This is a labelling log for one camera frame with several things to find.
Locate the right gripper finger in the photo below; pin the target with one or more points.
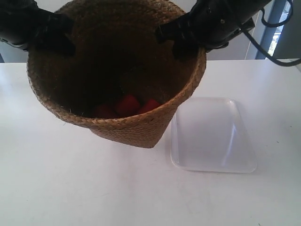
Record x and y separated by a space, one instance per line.
183 51

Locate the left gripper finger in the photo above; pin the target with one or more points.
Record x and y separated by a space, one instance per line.
60 44

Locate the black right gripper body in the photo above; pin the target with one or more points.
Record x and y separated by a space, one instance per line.
211 24

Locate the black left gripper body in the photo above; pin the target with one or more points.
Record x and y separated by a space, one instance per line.
24 25

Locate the brown woven wicker basket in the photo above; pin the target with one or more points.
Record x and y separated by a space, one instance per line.
116 54

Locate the white cabinet doors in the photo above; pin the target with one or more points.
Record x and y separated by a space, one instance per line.
239 48

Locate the white plastic tray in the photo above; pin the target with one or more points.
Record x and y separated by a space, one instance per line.
208 134

